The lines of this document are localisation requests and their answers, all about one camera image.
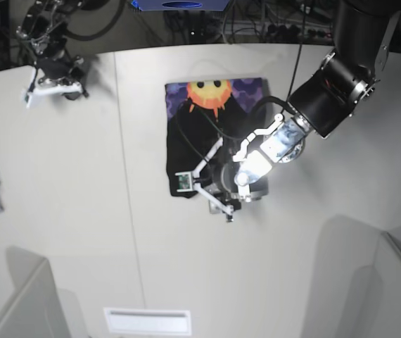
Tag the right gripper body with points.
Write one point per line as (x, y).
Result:
(43, 32)

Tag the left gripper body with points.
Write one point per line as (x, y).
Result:
(242, 177)

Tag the black T-shirt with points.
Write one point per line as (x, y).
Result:
(199, 113)

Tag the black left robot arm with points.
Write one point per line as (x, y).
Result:
(348, 74)

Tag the blue device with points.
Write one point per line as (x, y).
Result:
(180, 5)

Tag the white paper label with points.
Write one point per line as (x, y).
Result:
(148, 322)

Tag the grey partition panel right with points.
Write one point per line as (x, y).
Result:
(373, 304)

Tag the grey partition panel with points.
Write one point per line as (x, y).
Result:
(373, 304)
(37, 308)

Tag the grey partition panel left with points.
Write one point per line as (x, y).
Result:
(37, 308)

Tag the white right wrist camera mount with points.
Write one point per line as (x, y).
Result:
(35, 91)

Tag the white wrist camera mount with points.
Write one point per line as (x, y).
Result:
(35, 91)
(189, 181)

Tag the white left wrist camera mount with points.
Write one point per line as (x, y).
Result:
(189, 181)

